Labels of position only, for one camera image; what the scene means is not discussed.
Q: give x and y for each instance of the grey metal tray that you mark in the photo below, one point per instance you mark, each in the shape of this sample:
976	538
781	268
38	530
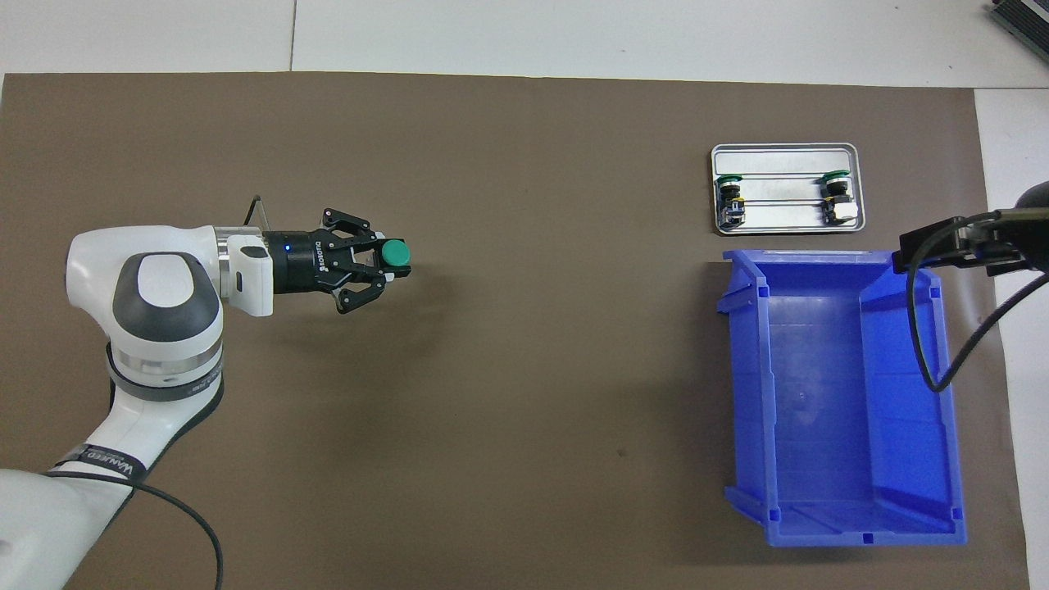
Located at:
787	160

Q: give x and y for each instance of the grey ribbed device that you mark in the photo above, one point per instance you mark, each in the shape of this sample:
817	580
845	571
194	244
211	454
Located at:
1024	20

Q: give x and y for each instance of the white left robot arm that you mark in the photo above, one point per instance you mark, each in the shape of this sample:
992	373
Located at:
147	344

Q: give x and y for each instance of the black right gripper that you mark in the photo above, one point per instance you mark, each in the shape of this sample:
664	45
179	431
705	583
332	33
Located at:
1028	233

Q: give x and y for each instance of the green push button switch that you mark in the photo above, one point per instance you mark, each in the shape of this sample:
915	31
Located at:
729	201
840	201
397	254

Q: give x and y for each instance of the blue plastic storage bin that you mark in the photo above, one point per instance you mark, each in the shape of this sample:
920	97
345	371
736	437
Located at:
819	410

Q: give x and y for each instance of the brown table mat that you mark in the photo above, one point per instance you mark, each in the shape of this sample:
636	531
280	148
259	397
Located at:
533	410

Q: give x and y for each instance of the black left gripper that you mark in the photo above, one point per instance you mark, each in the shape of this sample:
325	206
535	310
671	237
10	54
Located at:
295	262

